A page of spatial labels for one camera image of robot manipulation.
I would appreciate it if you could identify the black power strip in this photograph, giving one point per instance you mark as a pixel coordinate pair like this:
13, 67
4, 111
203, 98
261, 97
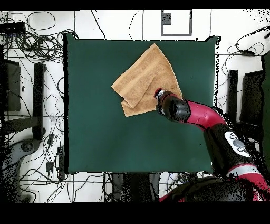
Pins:
61, 164

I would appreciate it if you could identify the flat black box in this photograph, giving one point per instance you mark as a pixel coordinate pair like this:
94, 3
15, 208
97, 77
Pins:
12, 27

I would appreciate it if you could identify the dark green table cloth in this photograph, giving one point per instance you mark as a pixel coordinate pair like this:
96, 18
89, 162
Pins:
101, 137

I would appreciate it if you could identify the black upright stand bar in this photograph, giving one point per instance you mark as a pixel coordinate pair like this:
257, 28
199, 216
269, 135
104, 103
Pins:
38, 95
233, 88

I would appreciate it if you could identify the tan terry towel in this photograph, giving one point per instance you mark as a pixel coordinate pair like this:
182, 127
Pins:
147, 78

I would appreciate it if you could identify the grey square floor frame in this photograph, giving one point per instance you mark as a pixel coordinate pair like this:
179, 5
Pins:
191, 23

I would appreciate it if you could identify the large black case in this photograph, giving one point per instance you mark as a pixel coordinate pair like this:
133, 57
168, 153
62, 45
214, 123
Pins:
252, 97
11, 84

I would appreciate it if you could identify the grey office chair base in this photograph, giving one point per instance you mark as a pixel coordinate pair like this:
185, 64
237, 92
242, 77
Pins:
14, 152

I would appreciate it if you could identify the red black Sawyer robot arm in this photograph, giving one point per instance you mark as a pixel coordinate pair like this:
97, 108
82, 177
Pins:
202, 116

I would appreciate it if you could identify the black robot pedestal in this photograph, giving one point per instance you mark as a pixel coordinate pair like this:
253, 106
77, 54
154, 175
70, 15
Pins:
135, 186

